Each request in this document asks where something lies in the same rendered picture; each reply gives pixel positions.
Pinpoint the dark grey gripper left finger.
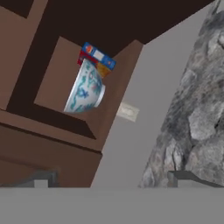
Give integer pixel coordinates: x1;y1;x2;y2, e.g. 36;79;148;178
0;170;60;188

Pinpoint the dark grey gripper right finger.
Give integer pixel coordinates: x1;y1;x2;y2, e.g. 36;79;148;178
167;170;224;188

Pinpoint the brown cabinet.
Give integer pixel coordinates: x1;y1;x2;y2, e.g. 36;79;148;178
0;0;215;188

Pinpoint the white bowl with teal pattern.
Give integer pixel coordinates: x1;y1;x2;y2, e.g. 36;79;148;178
63;59;107;114

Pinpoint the blue and red box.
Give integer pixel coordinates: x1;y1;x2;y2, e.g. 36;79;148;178
76;41;117;79

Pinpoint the white wall socket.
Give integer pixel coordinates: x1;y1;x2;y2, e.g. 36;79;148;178
116;101;140;123

